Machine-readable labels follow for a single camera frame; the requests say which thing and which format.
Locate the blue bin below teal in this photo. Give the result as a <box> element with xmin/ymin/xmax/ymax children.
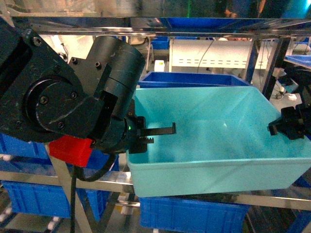
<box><xmin>139</xmin><ymin>197</ymin><xmax>250</xmax><ymax>233</ymax></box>

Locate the light teal plastic bin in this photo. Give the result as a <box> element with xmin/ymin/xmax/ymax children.
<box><xmin>127</xmin><ymin>86</ymin><xmax>311</xmax><ymax>197</ymax></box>

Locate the black cable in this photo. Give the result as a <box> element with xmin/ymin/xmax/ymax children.
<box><xmin>69</xmin><ymin>152</ymin><xmax>117</xmax><ymax>233</ymax></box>

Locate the red camera mount block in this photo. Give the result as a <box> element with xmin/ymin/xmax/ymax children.
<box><xmin>48</xmin><ymin>135</ymin><xmax>92</xmax><ymax>167</ymax></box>

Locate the blue bin lower left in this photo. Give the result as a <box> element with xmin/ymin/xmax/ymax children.
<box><xmin>2</xmin><ymin>181</ymin><xmax>110</xmax><ymax>221</ymax></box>

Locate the white perforated cabinet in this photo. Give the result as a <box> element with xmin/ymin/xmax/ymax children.
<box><xmin>169</xmin><ymin>38</ymin><xmax>270</xmax><ymax>73</ymax></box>

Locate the blue bin behind teal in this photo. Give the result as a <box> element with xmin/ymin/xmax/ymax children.
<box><xmin>138</xmin><ymin>72</ymin><xmax>250</xmax><ymax>88</ymax></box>

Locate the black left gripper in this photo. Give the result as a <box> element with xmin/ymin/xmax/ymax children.
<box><xmin>93</xmin><ymin>100</ymin><xmax>176</xmax><ymax>154</ymax></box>

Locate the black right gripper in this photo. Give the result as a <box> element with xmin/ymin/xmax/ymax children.
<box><xmin>268</xmin><ymin>84</ymin><xmax>311</xmax><ymax>140</ymax></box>

